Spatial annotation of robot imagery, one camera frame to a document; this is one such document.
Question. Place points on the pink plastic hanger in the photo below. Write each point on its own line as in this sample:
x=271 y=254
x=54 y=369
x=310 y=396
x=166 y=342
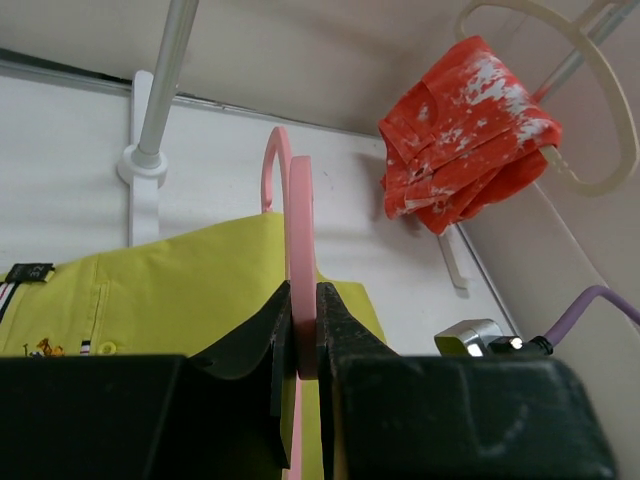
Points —
x=300 y=262

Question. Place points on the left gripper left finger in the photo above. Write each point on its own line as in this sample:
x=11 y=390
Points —
x=223 y=413

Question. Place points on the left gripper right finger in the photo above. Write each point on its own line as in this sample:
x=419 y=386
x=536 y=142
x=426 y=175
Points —
x=387 y=416

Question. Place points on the red patterned garment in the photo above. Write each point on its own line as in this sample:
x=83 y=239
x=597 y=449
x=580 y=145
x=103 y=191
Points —
x=466 y=135

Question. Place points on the white clothes rack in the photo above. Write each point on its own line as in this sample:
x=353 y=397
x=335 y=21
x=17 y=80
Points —
x=143 y=166

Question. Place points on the yellow trousers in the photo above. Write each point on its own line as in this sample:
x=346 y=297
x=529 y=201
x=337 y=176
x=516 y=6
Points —
x=176 y=295

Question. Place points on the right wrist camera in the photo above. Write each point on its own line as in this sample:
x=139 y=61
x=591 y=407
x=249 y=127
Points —
x=476 y=338

